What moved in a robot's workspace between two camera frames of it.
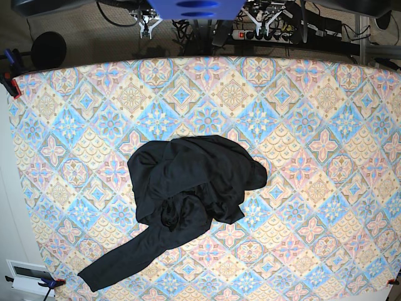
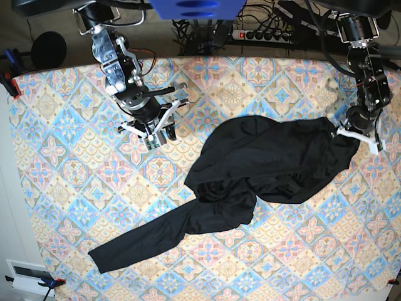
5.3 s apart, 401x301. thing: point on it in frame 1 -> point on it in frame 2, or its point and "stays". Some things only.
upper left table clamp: (12, 69) stays
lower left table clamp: (49, 283) stays
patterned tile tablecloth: (327, 226) stays
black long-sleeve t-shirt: (180, 187) -> (242, 159)
